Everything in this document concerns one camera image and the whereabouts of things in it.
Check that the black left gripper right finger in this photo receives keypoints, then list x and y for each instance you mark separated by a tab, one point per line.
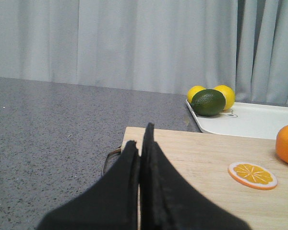
169	202

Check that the yellow lemon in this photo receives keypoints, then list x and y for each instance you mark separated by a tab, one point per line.
193	91
229	95

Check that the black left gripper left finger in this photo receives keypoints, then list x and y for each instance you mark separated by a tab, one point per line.
110	204

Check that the wooden cutting board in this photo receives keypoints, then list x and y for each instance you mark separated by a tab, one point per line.
203	160

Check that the white rectangular tray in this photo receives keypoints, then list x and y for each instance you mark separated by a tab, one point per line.
245	120

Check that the green lime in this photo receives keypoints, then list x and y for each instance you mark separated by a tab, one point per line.
208	102

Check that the grey curtain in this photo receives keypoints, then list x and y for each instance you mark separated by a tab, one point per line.
150	45

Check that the orange slice toy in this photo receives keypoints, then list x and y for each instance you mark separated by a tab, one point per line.
252	175

